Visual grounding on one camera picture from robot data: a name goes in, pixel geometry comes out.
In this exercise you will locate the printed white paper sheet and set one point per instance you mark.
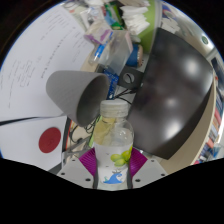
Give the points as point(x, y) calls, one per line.
point(33, 66)

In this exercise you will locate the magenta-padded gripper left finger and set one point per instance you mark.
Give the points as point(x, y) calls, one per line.
point(87, 165)

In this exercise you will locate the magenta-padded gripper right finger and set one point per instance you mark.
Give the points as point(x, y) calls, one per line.
point(138, 163)

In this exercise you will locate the clear plastic box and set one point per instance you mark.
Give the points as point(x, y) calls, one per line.
point(118, 51)

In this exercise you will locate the black computer monitor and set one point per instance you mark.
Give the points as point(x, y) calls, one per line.
point(170, 96)

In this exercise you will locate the flat round red coaster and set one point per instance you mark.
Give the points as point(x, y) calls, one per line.
point(50, 140)

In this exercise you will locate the black desk mat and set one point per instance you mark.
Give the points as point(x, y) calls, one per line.
point(66, 133)

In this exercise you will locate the grey cup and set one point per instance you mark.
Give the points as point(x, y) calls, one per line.
point(66, 91)

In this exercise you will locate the clear plastic drink bottle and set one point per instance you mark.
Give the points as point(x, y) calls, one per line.
point(113, 143)

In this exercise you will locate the blue circuit board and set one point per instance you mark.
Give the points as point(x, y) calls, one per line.
point(111, 80)

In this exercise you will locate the white tissue stack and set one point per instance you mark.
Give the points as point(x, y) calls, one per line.
point(135, 20)

